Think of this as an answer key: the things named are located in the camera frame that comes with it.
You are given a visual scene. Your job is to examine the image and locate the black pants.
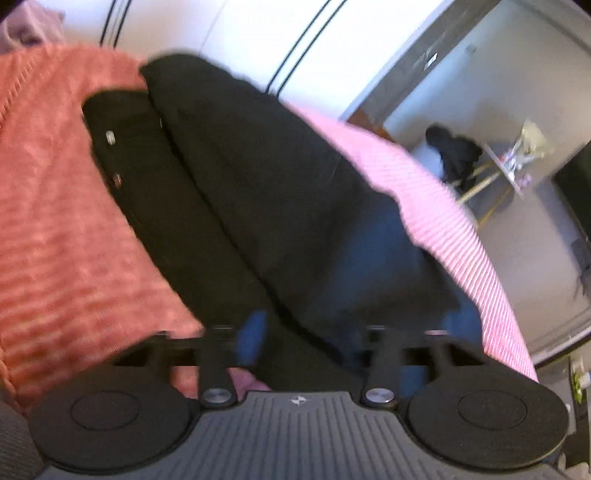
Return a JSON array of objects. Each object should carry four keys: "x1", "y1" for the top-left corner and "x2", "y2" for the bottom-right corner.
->
[{"x1": 82, "y1": 54, "x2": 482, "y2": 391}]

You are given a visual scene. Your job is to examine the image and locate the white round side table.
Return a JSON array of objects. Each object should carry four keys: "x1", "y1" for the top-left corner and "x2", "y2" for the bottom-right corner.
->
[{"x1": 457, "y1": 143, "x2": 529, "y2": 228}]

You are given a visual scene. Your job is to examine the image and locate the white flower bouquet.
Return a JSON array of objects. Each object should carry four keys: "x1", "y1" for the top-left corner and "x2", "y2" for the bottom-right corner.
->
[{"x1": 504, "y1": 119, "x2": 554, "y2": 170}]

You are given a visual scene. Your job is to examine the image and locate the black wall television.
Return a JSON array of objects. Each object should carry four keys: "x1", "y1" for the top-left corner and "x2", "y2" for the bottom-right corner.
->
[{"x1": 553, "y1": 142, "x2": 591, "y2": 237}]

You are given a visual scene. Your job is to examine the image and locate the pink ribbed bedspread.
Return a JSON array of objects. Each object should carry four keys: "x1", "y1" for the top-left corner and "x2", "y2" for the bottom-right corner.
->
[{"x1": 1, "y1": 44, "x2": 535, "y2": 412}]

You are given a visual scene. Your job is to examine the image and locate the white wardrobe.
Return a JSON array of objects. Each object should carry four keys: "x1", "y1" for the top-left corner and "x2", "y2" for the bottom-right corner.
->
[{"x1": 45, "y1": 0, "x2": 452, "y2": 119}]

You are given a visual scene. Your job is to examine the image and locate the black cloth on stool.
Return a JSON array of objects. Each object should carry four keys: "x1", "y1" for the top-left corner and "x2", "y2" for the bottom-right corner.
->
[{"x1": 425, "y1": 124, "x2": 483, "y2": 193}]

